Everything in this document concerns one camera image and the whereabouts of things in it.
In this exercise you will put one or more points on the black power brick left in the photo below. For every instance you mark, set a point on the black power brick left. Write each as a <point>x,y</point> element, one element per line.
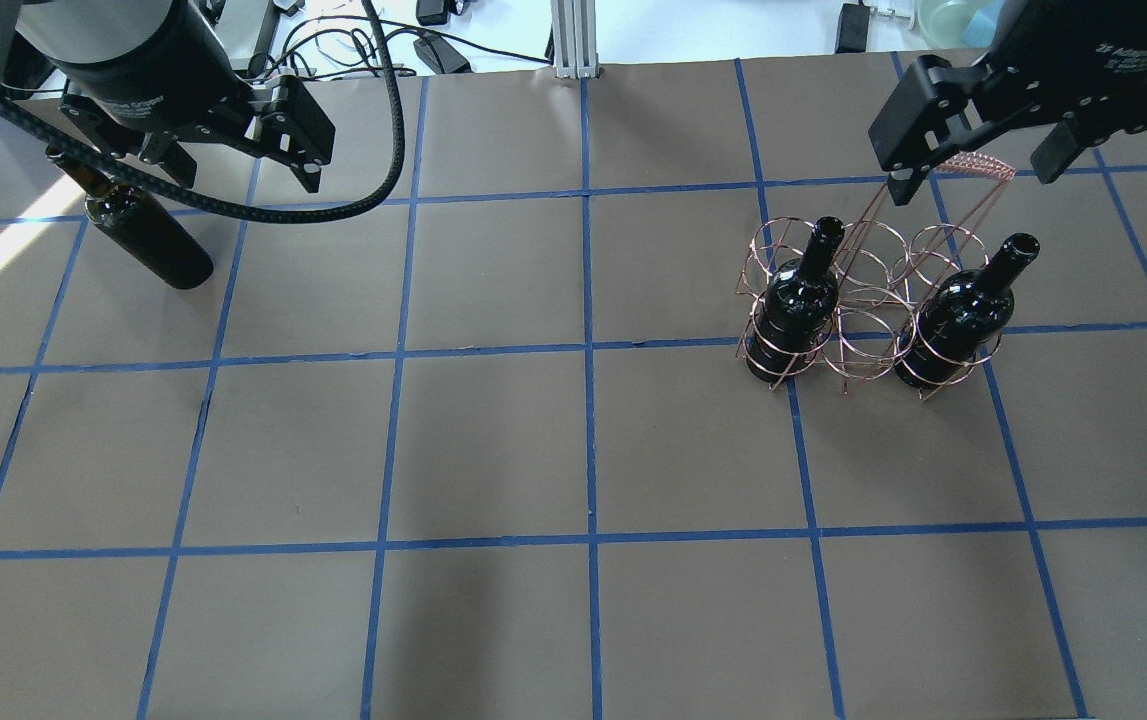
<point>440,56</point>

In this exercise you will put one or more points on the black power adapter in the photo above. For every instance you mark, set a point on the black power adapter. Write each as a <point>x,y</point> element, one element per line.
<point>853,28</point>

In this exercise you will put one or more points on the green glass bowl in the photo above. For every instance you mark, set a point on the green glass bowl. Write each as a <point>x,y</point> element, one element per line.
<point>941,24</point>

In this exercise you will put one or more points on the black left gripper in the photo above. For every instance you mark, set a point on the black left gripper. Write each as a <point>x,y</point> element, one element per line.
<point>138,50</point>

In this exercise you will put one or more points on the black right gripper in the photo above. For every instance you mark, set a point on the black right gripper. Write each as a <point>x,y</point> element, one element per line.
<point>1098,45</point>

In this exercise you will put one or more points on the dark wine bottle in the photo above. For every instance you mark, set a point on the dark wine bottle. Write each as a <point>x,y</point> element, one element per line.
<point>966,311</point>
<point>787,326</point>
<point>138,224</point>

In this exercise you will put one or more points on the blue foam cube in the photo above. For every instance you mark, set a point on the blue foam cube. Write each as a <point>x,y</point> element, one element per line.
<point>982,17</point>

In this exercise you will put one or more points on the copper wire wine basket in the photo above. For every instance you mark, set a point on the copper wire wine basket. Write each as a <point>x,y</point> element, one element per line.
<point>884,276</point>

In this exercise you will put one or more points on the aluminium frame post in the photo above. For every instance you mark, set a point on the aluminium frame post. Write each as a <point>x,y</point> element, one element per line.
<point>575,51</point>

